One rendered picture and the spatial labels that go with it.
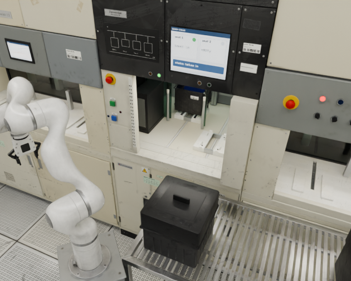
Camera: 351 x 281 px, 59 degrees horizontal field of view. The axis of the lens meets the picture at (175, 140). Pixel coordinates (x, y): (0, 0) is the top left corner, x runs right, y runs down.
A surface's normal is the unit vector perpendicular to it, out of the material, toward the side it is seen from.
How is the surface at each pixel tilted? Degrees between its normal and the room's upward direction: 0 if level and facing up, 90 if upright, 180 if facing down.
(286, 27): 90
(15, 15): 90
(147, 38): 90
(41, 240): 0
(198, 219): 0
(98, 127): 90
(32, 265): 0
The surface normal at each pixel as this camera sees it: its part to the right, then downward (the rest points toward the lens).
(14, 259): 0.02, -0.82
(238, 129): -0.39, 0.51
